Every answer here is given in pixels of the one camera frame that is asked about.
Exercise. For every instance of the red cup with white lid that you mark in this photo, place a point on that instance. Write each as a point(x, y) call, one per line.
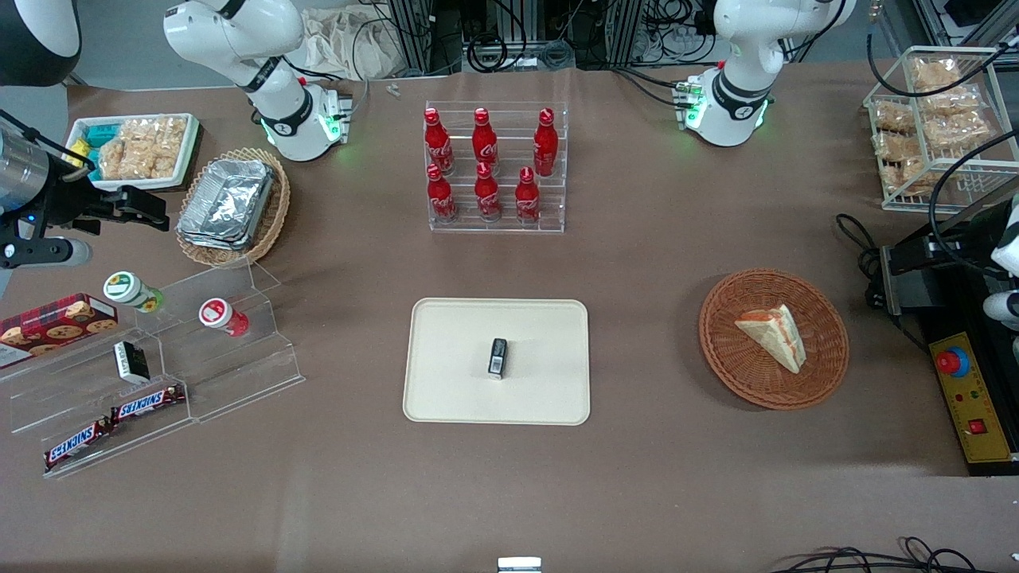
point(221, 316)

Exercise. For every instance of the oval light wicker basket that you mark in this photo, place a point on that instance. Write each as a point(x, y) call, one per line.
point(275, 215)

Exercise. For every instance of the red emergency stop button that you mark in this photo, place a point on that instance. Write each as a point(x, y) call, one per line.
point(953, 362)

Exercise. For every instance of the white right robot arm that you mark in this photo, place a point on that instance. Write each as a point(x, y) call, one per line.
point(293, 127)

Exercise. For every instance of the white cloth bag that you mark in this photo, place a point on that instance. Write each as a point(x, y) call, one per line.
point(342, 44)

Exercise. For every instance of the black white small carton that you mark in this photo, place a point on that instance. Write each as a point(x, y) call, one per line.
point(131, 362)

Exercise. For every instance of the white power strip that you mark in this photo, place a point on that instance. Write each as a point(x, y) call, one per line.
point(685, 36)

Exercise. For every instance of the red cola bottle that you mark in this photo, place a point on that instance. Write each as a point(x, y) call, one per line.
point(545, 145)
point(527, 199)
point(440, 197)
point(487, 195)
point(484, 142)
point(436, 143)

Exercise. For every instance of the clear bag of fried snacks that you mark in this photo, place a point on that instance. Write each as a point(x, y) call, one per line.
point(896, 118)
point(899, 163)
point(959, 134)
point(951, 103)
point(935, 76)

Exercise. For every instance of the round brown wicker basket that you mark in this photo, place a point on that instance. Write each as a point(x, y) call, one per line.
point(820, 350)

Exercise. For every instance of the yellow snack packet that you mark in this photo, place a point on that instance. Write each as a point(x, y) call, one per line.
point(77, 153)

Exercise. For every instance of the yellow black control box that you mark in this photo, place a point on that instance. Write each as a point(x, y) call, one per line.
point(983, 414)

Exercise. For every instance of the cream rectangular tray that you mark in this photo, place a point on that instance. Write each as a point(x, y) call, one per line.
point(462, 382)

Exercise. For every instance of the clear bag of rice crackers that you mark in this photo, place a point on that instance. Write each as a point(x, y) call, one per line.
point(143, 147)

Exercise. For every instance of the red plaid cookie box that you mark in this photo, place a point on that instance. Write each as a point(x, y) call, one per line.
point(56, 326)

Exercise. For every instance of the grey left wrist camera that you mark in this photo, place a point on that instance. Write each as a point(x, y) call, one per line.
point(889, 280)

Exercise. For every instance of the teal snack packet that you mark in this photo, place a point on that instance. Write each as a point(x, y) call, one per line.
point(99, 135)

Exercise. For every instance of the stacked aluminium foil trays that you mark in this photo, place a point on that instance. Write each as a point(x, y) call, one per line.
point(227, 203)

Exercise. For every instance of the clear acrylic bottle rack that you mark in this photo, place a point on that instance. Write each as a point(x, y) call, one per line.
point(501, 227)

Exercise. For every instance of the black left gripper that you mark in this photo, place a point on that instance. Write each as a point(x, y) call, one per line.
point(973, 239)

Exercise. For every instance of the small silver white device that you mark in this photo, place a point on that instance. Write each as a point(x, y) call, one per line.
point(519, 565)

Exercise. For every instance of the triangle sandwich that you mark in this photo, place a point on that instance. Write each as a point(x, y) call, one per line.
point(776, 334)

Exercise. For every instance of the clear acrylic stepped shelf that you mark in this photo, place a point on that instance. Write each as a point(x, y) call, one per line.
point(231, 382)

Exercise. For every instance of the Snickers chocolate bar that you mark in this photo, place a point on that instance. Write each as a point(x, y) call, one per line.
point(78, 444)
point(147, 403)

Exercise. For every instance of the small black box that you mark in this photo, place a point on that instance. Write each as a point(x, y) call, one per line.
point(498, 358)

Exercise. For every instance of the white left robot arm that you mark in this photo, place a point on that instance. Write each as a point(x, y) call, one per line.
point(736, 107)

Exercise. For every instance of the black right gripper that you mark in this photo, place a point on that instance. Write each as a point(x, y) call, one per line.
point(65, 200)

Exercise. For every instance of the green cup with sunflower lid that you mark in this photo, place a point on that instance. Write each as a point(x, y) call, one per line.
point(131, 290)

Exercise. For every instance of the white rectangular snack bin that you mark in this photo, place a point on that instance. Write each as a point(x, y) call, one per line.
point(191, 131)

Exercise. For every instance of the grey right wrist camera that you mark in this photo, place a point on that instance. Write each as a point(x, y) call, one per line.
point(48, 253)

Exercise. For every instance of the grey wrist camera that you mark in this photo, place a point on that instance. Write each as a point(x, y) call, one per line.
point(48, 253)
point(889, 280)

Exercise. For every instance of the aluminium frame rack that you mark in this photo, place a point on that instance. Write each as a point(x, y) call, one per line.
point(418, 36)

